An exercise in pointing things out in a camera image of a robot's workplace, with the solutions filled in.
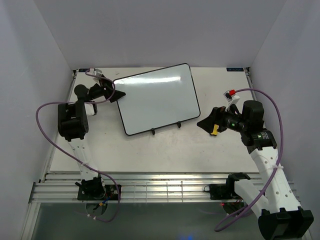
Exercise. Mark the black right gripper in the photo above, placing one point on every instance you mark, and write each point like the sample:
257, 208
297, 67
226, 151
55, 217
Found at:
217, 117

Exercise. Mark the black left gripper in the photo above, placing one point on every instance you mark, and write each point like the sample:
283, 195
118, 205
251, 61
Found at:
108, 92

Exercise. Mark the yellow whiteboard eraser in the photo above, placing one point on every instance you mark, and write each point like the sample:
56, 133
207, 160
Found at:
215, 130

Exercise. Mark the white whiteboard black frame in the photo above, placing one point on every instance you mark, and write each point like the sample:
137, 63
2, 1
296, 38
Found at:
157, 98

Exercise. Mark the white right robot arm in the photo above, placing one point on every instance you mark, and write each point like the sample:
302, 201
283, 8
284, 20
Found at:
279, 214

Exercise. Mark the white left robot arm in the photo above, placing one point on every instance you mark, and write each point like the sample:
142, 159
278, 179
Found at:
73, 125

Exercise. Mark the black metal easel stand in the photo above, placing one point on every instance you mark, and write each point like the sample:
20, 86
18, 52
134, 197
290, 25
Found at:
166, 127

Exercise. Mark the blue label sticker left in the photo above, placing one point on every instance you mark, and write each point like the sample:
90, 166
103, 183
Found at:
83, 70

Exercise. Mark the blue label sticker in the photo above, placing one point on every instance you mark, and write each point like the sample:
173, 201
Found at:
234, 69
83, 70

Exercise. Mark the blue label sticker right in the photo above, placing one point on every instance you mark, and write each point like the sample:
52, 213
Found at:
234, 69

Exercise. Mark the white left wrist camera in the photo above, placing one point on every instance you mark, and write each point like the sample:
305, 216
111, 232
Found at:
96, 75

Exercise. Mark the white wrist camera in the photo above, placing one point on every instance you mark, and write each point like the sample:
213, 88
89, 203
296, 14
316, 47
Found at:
96, 75
232, 98

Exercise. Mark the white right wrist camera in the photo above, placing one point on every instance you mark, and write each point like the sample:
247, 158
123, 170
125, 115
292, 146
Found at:
232, 98

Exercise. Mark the aluminium table frame rail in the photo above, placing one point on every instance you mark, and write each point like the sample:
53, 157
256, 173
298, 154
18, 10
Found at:
135, 188

